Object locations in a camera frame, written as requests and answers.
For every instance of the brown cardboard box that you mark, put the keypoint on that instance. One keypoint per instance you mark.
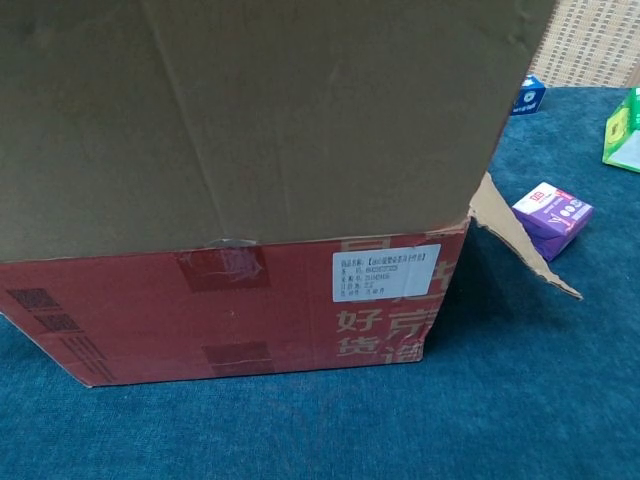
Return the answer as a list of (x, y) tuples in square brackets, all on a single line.
[(250, 150)]

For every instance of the small purple box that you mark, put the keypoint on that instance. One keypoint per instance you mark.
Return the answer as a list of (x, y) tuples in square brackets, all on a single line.
[(560, 220)]

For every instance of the blue cookie package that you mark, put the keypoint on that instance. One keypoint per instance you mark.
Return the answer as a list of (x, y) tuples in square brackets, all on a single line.
[(529, 97)]

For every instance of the green carton box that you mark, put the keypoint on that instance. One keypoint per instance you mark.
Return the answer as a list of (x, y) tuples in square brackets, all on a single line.
[(622, 130)]

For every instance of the blue table cloth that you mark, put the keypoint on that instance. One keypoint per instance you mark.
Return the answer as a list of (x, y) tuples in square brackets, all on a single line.
[(450, 410)]

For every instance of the bamboo folding screen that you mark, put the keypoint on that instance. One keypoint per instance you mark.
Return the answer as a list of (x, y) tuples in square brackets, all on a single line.
[(590, 40)]

